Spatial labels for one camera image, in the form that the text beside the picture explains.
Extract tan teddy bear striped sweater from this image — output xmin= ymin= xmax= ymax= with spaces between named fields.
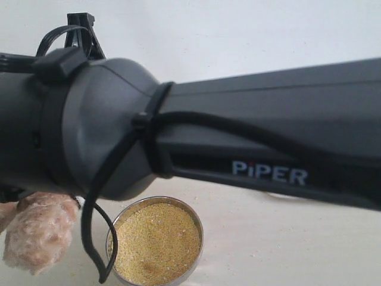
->
xmin=1 ymin=192 xmax=84 ymax=275

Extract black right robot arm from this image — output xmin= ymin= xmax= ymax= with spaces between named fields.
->
xmin=1 ymin=48 xmax=380 ymax=210

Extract black zip tie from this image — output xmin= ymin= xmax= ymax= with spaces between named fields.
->
xmin=80 ymin=82 xmax=175 ymax=268

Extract round metal bowl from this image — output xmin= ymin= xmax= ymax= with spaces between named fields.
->
xmin=105 ymin=195 xmax=204 ymax=286

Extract yellow millet grains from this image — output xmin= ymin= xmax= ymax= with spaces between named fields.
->
xmin=110 ymin=202 xmax=201 ymax=282

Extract white rectangular plastic tray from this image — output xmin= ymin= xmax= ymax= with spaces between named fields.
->
xmin=266 ymin=192 xmax=292 ymax=200

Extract black camera cable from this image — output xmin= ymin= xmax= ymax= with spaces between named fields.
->
xmin=99 ymin=110 xmax=381 ymax=284

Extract black flat ribbon cable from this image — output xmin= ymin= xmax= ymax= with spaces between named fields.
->
xmin=0 ymin=11 xmax=107 ymax=75

